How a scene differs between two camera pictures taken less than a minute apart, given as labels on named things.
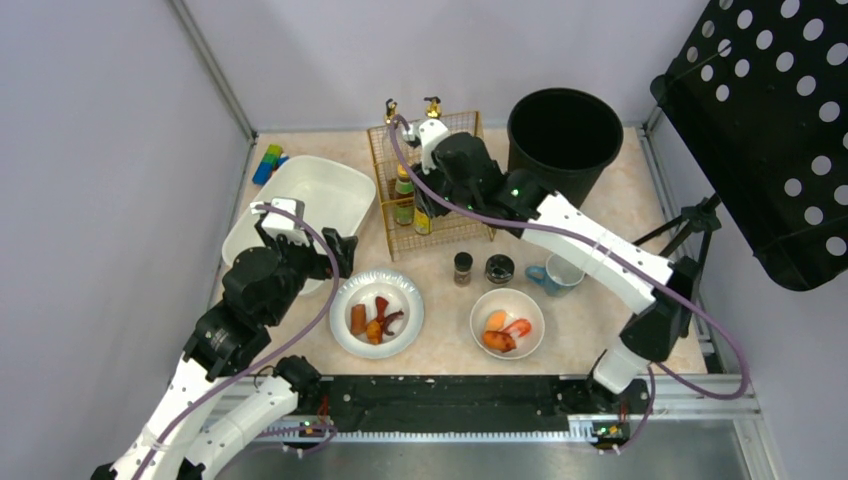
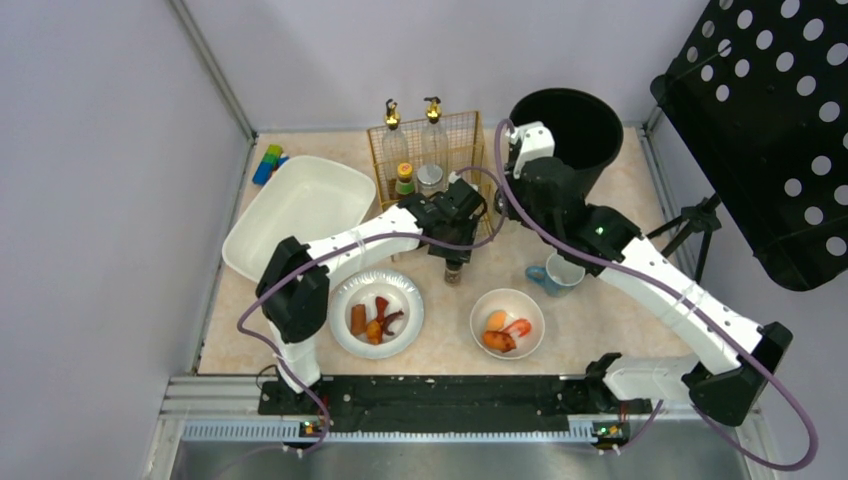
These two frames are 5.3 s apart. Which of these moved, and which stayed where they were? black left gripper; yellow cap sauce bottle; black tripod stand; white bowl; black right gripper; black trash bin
Moved: black left gripper; black right gripper
Stayed: white bowl; yellow cap sauce bottle; black tripod stand; black trash bin
